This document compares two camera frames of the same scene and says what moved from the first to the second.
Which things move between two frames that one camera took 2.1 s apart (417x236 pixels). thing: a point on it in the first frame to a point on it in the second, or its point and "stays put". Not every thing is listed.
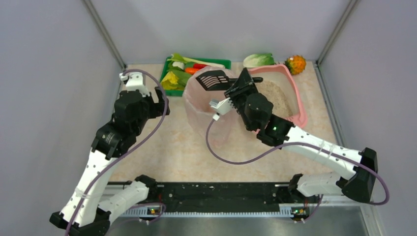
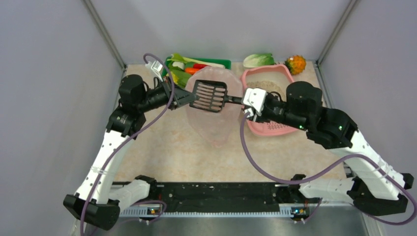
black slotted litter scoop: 219,79 to 213,96
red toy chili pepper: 199,66 stays put
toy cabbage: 259,60 stays put
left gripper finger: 162,101 to 182,97
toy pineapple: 295,64 stays put
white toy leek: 177,57 stays put
